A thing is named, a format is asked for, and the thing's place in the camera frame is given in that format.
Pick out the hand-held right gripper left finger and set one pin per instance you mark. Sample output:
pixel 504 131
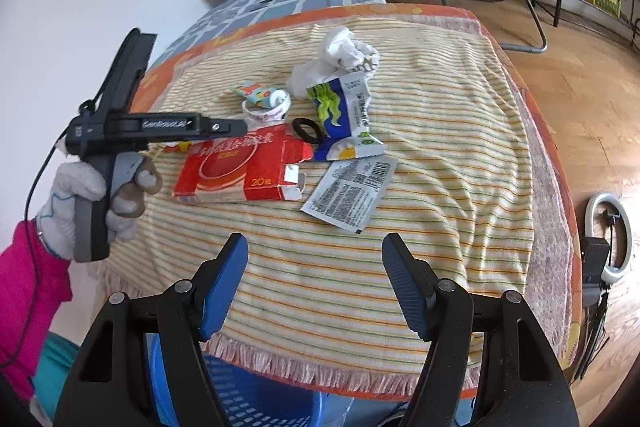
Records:
pixel 227 287

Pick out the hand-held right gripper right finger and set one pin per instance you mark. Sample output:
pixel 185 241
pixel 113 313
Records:
pixel 402 287

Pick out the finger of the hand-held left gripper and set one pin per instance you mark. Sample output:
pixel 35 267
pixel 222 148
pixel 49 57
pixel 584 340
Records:
pixel 227 125

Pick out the small colourful tube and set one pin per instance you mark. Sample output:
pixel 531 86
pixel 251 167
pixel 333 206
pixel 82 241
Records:
pixel 255 94

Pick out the white printed tape roll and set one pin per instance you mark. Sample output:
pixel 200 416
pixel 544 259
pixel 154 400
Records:
pixel 272 113

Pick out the red cardboard box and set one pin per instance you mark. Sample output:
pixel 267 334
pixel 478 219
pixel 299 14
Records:
pixel 220 172

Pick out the white tissue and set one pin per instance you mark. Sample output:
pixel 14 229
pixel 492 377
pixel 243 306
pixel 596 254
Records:
pixel 305 78

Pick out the blue plastic basket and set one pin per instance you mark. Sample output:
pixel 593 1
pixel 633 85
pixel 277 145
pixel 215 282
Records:
pixel 250 387

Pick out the silver barcode packet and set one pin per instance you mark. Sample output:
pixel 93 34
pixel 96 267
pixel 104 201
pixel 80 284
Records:
pixel 345 197

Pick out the blue green snack wrapper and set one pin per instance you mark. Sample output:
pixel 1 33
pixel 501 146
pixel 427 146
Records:
pixel 345 107

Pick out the white plastic bag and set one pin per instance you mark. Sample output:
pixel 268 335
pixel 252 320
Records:
pixel 342 47

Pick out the person's left forearm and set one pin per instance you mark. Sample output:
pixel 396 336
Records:
pixel 30 292

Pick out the person's left hand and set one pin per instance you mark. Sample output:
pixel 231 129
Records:
pixel 60 207

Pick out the orange blanket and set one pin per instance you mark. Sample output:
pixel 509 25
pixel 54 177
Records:
pixel 160 77

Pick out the blue patterned bedsheet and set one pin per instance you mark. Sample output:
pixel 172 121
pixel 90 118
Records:
pixel 280 4

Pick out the yellow striped towel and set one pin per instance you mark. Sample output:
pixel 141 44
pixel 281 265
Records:
pixel 425 157

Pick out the teal cloth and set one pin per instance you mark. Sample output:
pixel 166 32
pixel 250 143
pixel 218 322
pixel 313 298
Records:
pixel 55 367

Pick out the black phone holder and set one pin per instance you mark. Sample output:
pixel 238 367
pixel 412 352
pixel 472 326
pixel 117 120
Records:
pixel 595 267

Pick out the black tripod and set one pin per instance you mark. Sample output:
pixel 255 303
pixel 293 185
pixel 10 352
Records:
pixel 592 337

